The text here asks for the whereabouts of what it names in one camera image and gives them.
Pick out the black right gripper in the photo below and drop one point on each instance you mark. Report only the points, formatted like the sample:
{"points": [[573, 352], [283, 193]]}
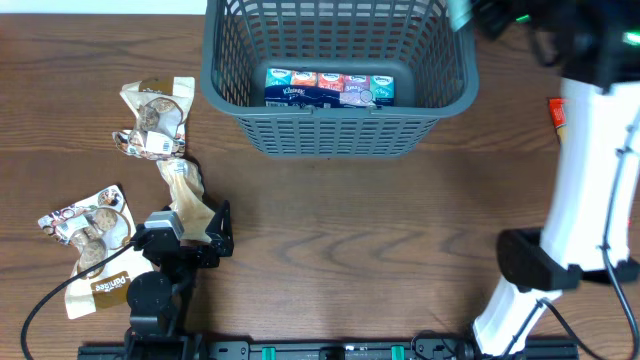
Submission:
{"points": [[484, 25]]}

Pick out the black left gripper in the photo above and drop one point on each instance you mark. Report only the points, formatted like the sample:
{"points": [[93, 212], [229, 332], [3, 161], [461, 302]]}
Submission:
{"points": [[221, 243]]}

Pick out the mint green snack packet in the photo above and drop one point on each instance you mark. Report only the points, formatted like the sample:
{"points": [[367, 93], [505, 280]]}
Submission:
{"points": [[459, 12]]}

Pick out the beige snack bag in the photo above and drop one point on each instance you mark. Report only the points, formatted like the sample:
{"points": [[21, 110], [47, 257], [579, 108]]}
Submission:
{"points": [[186, 191]]}

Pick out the San Remo spaghetti packet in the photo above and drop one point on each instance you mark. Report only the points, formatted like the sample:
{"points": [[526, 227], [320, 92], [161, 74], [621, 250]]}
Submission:
{"points": [[558, 117]]}

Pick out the Panibee cookie bag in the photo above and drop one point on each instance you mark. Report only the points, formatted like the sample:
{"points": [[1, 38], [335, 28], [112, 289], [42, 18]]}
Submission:
{"points": [[99, 227]]}

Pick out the beige cookie bag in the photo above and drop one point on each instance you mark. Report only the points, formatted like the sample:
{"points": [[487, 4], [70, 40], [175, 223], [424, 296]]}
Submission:
{"points": [[161, 106]]}

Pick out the Kleenex tissue multipack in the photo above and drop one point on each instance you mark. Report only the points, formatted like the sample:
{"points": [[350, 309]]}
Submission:
{"points": [[291, 88]]}

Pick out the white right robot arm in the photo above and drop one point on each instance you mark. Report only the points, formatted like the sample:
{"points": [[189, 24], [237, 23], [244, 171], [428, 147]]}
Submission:
{"points": [[595, 43]]}

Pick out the grey plastic basket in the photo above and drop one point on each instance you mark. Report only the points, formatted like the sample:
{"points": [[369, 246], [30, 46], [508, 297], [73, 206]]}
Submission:
{"points": [[434, 70]]}

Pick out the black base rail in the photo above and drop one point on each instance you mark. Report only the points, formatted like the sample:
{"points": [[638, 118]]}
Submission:
{"points": [[430, 347]]}

